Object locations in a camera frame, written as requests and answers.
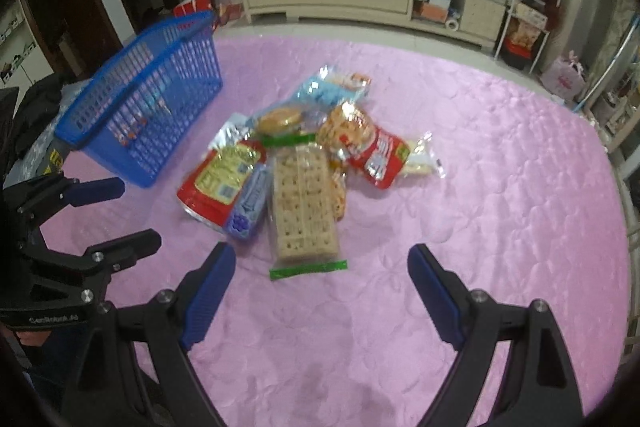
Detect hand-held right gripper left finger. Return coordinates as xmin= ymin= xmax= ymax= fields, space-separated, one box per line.
xmin=65 ymin=242 xmax=237 ymax=427

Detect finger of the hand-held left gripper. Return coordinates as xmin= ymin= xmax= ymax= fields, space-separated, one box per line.
xmin=30 ymin=228 xmax=162 ymax=309
xmin=2 ymin=174 xmax=126 ymax=228

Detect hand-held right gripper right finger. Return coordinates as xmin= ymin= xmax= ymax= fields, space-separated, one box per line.
xmin=406 ymin=243 xmax=586 ymax=427

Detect purple snack packet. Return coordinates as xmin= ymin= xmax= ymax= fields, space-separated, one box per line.
xmin=223 ymin=164 xmax=273 ymax=242

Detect blue plastic mesh basket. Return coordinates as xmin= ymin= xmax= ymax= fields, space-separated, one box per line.
xmin=54 ymin=11 xmax=224 ymax=188

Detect red snack bag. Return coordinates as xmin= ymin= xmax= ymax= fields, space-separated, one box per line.
xmin=316 ymin=103 xmax=412 ymax=190
xmin=176 ymin=139 xmax=268 ymax=233

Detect grey floral covered chair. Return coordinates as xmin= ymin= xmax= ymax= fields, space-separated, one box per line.
xmin=15 ymin=79 xmax=93 ymax=172

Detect clear cracker packet green ends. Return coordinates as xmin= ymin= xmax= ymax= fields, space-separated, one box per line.
xmin=267 ymin=134 xmax=349 ymax=282

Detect small clear yellow packet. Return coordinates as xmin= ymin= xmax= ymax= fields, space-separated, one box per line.
xmin=400 ymin=131 xmax=447 ymax=180

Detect silver foil snack packet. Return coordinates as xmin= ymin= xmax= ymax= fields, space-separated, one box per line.
xmin=207 ymin=113 xmax=261 ymax=152

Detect small round cookie packet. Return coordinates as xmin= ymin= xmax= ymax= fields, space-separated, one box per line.
xmin=252 ymin=103 xmax=321 ymax=138

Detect red paper bag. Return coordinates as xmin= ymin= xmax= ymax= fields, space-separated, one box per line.
xmin=172 ymin=0 xmax=218 ymax=30

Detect light blue snack packet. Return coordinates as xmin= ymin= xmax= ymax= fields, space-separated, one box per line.
xmin=292 ymin=66 xmax=373 ymax=108

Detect pink plastic bag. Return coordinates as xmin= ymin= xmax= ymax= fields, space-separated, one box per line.
xmin=540 ymin=52 xmax=588 ymax=105

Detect red orange printed box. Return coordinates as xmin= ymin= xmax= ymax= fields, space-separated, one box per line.
xmin=510 ymin=19 xmax=546 ymax=58

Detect white wall shelf cabinet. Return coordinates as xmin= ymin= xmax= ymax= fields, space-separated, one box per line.
xmin=0 ymin=0 xmax=51 ymax=108

